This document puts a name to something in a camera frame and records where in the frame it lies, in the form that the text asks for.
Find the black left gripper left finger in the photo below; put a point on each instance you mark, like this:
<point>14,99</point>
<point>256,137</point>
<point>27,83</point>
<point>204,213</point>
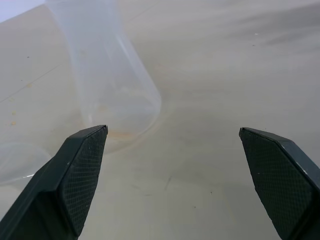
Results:
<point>75,180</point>

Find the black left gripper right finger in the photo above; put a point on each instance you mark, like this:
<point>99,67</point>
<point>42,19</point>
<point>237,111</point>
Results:
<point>280,180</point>

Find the short clear plastic cup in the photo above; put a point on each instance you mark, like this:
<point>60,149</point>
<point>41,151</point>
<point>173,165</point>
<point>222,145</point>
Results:
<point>17,160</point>

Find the tall clear plastic cup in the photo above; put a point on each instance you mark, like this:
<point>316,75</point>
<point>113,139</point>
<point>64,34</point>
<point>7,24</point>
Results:
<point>105,75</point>

